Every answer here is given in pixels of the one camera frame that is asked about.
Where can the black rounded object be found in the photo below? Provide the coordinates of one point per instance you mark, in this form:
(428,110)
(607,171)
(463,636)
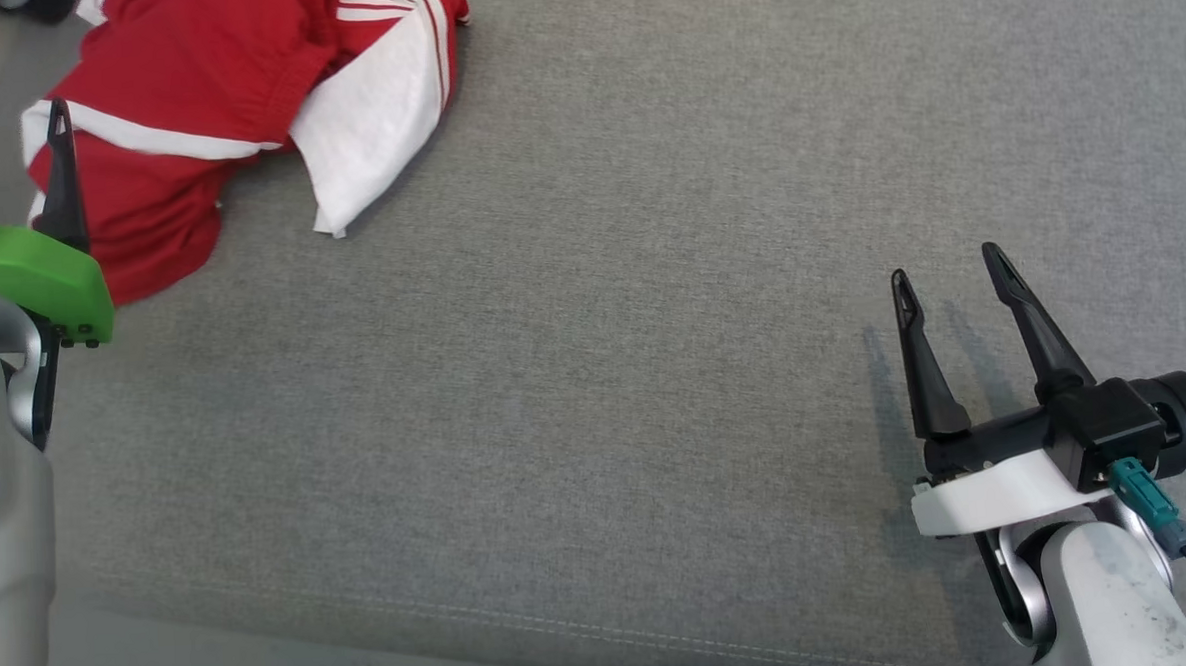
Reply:
(33,7)

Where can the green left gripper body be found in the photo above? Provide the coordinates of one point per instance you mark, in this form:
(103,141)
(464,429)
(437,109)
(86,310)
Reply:
(45,282)

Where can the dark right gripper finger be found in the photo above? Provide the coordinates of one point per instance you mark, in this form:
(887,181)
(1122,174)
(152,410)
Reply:
(931,393)
(1044,353)

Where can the red white sports jersey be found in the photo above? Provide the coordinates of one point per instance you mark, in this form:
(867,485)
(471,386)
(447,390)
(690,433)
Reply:
(191,70)

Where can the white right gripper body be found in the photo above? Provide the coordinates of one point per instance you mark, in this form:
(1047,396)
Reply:
(1000,490)

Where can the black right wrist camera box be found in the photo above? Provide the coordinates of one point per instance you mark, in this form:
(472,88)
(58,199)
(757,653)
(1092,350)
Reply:
(1107,421)

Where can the teal right camera connector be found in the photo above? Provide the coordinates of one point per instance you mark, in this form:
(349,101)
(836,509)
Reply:
(1146,504)

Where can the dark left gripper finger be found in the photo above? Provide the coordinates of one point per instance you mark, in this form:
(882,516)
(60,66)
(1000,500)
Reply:
(65,206)

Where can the grey fabric sofa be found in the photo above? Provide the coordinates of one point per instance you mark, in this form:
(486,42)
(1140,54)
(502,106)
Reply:
(603,323)

